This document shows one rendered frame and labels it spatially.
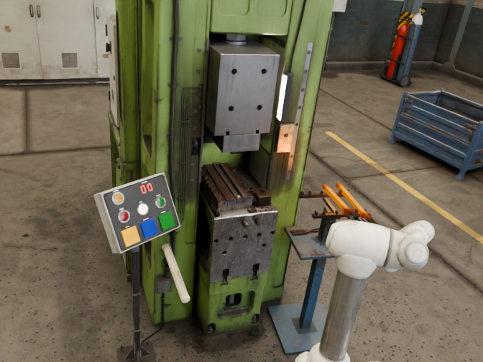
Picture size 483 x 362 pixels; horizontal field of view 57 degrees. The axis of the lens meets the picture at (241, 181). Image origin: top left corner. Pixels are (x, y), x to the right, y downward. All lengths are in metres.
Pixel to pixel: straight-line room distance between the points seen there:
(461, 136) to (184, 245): 3.98
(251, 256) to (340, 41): 7.71
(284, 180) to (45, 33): 5.33
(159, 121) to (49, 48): 5.25
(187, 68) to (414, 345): 2.28
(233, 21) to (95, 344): 2.02
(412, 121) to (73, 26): 5.00
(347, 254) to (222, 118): 0.99
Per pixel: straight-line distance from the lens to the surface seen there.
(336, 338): 1.71
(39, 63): 7.42
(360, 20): 10.05
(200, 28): 2.16
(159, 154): 2.30
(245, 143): 2.26
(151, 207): 2.11
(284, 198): 2.72
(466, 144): 5.77
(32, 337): 3.09
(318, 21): 2.41
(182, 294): 2.30
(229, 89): 2.12
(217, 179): 2.56
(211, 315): 2.82
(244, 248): 2.54
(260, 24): 2.25
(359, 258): 1.49
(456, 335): 3.52
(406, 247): 1.47
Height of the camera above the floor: 2.21
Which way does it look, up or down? 28 degrees down
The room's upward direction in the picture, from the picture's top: 6 degrees clockwise
